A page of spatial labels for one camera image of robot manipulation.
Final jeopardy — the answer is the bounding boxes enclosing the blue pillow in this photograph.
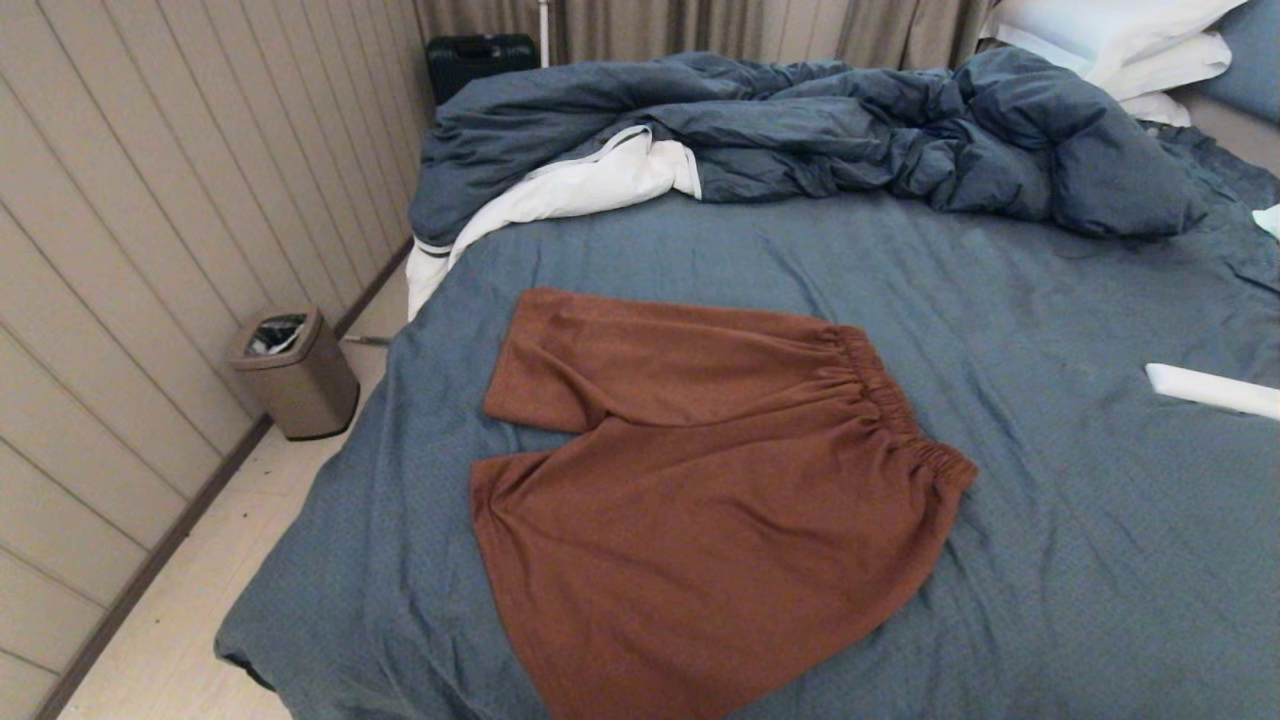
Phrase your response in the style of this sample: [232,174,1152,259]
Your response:
[1195,0,1280,126]

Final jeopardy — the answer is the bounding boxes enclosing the beige curtain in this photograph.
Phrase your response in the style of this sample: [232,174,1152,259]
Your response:
[415,0,1001,69]

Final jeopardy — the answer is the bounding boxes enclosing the crumpled blue duvet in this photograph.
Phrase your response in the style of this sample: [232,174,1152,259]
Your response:
[410,47,1208,248]

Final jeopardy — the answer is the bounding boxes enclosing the black suitcase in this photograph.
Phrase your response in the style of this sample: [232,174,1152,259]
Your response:
[426,34,539,106]

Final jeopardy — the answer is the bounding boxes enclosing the blue bed sheet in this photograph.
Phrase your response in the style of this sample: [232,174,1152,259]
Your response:
[213,125,1280,720]

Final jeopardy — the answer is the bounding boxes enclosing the large white pillow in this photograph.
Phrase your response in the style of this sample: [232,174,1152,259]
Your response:
[985,0,1249,86]

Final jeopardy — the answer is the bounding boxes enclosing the brown square trash bin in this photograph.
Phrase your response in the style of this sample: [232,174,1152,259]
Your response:
[229,306,361,441]

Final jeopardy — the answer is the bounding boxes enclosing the white flat box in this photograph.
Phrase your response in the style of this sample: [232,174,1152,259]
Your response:
[1145,363,1280,421]

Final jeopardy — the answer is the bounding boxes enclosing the brown elastic-waist shorts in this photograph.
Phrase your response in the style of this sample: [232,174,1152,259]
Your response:
[468,287,979,720]

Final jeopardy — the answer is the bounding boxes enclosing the bin liner bag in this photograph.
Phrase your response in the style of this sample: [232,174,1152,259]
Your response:
[246,314,307,358]

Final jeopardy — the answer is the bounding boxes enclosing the white duvet lining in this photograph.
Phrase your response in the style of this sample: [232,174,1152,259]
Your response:
[405,125,703,321]

